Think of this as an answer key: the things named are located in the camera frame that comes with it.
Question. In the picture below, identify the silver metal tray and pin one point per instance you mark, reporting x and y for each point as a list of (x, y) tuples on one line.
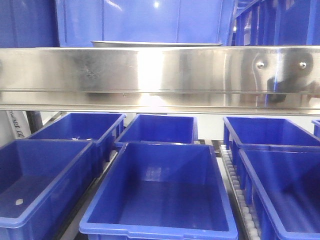
[(134, 44)]

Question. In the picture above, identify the blue bin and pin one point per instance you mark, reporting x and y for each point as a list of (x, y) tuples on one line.
[(50, 176), (266, 134), (159, 128), (284, 190), (101, 128)]

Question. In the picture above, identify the ribbed blue crate upper right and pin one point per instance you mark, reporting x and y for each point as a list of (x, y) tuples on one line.
[(276, 23)]

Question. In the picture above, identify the white lettered bag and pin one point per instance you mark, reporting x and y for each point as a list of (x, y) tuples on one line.
[(18, 123)]

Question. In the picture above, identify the blue bin far right edge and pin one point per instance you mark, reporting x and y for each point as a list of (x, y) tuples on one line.
[(316, 130)]

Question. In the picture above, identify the small white disc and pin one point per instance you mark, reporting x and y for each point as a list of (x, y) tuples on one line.
[(19, 202)]

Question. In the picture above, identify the dark blue crate upper left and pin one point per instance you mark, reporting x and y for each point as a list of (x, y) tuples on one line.
[(28, 24)]

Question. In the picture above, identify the left rail screw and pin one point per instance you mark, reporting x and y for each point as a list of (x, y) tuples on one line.
[(260, 65)]

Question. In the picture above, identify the rail screw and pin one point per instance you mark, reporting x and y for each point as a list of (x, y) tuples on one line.
[(302, 65), (260, 65)]

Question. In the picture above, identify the dark vertical post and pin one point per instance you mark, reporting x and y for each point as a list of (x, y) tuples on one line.
[(34, 120)]

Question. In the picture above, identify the right rail screw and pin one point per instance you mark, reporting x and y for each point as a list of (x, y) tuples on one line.
[(302, 65)]

